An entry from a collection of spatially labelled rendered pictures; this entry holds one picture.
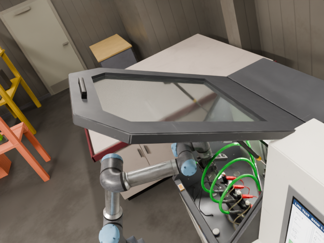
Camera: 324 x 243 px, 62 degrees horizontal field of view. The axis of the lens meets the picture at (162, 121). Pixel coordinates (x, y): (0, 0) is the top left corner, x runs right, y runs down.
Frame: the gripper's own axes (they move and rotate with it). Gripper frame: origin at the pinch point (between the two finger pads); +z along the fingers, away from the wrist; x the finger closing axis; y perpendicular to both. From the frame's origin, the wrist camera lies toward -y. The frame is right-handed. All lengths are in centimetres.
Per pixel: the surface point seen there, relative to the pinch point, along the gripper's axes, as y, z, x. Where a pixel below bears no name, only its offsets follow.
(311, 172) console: -16, -43, 56
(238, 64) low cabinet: -114, 29, -161
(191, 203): 19.2, 17.5, -6.2
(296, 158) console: -16, -43, 48
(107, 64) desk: 18, 49, -441
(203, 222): 19.1, 17.5, 9.9
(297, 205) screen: -10, -27, 54
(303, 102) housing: -46, -38, 19
